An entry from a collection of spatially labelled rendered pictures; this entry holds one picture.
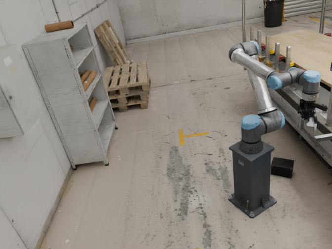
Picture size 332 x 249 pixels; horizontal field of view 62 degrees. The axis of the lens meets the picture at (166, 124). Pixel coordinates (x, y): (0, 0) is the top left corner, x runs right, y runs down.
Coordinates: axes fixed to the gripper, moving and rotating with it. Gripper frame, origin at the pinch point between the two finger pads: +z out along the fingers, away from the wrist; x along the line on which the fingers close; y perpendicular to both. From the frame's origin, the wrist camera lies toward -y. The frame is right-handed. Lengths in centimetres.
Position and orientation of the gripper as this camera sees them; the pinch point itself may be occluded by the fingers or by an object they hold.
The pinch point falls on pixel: (310, 125)
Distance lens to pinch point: 204.6
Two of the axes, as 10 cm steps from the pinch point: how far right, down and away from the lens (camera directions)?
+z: 1.6, 8.6, 4.9
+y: -9.9, 1.4, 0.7
